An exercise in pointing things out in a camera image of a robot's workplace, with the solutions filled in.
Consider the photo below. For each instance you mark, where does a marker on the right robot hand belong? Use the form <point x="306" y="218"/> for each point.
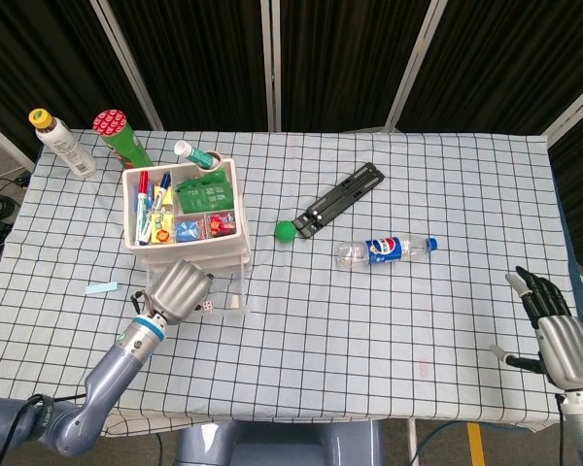
<point x="566" y="349"/>

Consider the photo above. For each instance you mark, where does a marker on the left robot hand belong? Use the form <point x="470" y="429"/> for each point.
<point x="180" y="291"/>

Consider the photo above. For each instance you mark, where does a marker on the clear plastic container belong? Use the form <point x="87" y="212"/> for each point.
<point x="228" y="286"/>

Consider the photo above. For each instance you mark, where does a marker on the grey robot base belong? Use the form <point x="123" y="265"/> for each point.
<point x="282" y="444"/>

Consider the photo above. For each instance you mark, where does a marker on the white plastic drawer organizer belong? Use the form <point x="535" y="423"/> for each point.
<point x="189" y="251"/>

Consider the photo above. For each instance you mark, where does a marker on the white die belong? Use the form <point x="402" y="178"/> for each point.
<point x="207" y="306"/>

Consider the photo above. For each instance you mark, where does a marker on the white cork stopper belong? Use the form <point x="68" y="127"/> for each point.
<point x="233" y="303"/>

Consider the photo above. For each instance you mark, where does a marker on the blue snack packet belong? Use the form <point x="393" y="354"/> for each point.
<point x="190" y="230"/>

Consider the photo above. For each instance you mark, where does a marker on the yellow lion snack packet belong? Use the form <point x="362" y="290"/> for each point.
<point x="161" y="228"/>

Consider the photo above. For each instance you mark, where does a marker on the light blue paper strip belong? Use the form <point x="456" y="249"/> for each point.
<point x="102" y="288"/>

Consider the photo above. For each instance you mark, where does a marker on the red snack packet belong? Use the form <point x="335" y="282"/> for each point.
<point x="222" y="224"/>

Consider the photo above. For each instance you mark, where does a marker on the red cap marker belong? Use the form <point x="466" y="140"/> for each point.
<point x="141" y="209"/>

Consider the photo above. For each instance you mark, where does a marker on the blue cap marker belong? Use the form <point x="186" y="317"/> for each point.
<point x="163" y="183"/>
<point x="151" y="201"/>

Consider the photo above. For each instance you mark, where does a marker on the green tea packet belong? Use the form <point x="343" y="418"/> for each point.
<point x="206" y="194"/>

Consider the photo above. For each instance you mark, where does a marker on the green foam ball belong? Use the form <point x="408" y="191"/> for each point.
<point x="285" y="231"/>

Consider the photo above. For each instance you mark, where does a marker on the beige paper cup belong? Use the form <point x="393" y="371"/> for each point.
<point x="216" y="161"/>

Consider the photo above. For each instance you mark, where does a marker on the green white tube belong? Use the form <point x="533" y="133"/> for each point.
<point x="194" y="154"/>

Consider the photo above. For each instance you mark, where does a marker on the checked blue tablecloth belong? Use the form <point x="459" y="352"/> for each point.
<point x="320" y="349"/>

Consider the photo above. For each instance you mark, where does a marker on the green can red lid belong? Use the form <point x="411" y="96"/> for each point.
<point x="124" y="138"/>

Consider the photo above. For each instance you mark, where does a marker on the white bottle yellow cap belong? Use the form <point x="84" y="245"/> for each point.
<point x="68" y="148"/>

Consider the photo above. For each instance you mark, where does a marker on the black folding stand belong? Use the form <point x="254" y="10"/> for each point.
<point x="337" y="199"/>

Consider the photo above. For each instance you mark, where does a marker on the clear Pepsi bottle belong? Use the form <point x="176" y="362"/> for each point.
<point x="384" y="250"/>

